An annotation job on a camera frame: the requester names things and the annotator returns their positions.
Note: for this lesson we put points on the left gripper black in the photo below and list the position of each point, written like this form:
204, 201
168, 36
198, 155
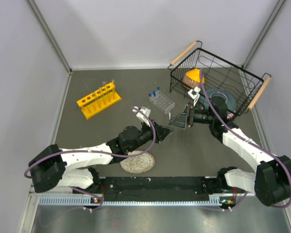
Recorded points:
161, 132

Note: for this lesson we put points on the blue glazed bowl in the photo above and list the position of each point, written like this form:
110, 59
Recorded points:
225, 95

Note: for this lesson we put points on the black wire basket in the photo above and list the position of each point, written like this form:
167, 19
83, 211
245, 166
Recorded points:
220, 73

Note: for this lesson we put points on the pink bowl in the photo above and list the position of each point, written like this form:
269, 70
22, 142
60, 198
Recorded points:
230, 115

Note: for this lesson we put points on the speckled ceramic plate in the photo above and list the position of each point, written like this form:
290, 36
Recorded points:
138, 164

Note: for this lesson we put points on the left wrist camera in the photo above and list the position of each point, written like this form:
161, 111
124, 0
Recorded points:
142, 114

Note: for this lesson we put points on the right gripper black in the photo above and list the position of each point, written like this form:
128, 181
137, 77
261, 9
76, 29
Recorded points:
180, 121

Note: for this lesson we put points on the yellow test tube rack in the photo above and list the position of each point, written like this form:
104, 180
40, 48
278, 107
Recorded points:
91, 108

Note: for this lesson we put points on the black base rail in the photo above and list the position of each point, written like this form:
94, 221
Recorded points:
156, 188

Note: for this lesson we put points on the clear acrylic tube rack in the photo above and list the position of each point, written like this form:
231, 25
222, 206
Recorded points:
162, 102

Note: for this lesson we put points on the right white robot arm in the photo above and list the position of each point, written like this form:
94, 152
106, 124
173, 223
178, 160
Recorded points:
270, 180

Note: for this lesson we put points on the brown and yellow bowl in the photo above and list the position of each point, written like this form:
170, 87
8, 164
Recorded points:
192, 79

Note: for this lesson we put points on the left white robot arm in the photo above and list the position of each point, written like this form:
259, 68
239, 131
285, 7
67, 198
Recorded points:
56, 167

